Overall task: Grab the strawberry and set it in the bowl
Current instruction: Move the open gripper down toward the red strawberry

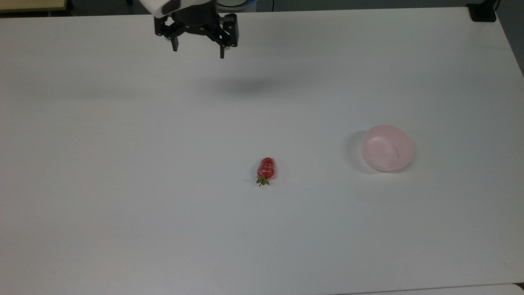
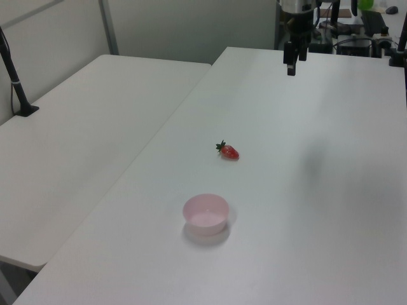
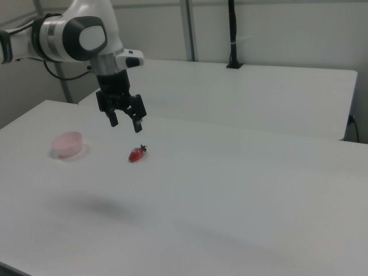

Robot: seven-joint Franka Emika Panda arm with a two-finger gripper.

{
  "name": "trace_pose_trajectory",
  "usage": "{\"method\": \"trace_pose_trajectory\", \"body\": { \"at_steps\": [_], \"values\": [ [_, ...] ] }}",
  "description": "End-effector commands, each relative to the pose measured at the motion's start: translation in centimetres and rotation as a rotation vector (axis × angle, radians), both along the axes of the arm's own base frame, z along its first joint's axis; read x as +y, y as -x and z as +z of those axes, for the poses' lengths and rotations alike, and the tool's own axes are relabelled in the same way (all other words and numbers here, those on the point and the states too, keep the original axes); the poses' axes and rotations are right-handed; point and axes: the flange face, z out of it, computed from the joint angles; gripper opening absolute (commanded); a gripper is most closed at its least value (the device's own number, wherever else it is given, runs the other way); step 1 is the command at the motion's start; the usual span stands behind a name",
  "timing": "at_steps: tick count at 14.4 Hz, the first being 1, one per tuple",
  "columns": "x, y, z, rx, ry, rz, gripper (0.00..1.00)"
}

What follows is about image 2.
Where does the pink plastic bowl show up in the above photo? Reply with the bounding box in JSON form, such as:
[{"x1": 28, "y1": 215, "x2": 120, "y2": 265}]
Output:
[{"x1": 182, "y1": 193, "x2": 230, "y2": 237}]

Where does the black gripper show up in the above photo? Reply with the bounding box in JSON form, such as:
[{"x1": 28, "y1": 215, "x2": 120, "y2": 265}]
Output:
[{"x1": 283, "y1": 11, "x2": 316, "y2": 77}]

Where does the grey partition post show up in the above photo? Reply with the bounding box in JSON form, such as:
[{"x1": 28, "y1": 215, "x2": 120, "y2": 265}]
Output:
[{"x1": 98, "y1": 0, "x2": 120, "y2": 55}]

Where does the black clamped camera pole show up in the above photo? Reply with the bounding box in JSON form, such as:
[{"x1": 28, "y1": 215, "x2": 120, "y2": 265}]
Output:
[{"x1": 387, "y1": 18, "x2": 407, "y2": 68}]

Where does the white side table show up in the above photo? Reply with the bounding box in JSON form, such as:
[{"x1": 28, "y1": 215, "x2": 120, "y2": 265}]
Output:
[{"x1": 0, "y1": 54, "x2": 212, "y2": 268}]

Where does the black electronics box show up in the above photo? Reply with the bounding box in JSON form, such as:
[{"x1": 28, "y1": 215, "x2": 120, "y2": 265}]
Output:
[{"x1": 336, "y1": 37, "x2": 383, "y2": 58}]

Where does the black camera pole with base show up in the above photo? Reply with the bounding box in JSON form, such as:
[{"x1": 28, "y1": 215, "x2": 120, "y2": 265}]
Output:
[{"x1": 0, "y1": 26, "x2": 41, "y2": 118}]

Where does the brown flat board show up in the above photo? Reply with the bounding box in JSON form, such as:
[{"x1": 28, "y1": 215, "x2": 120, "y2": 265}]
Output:
[{"x1": 319, "y1": 8, "x2": 352, "y2": 17}]

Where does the red strawberry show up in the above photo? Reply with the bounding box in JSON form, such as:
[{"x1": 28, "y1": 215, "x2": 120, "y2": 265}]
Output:
[{"x1": 215, "y1": 139, "x2": 240, "y2": 160}]

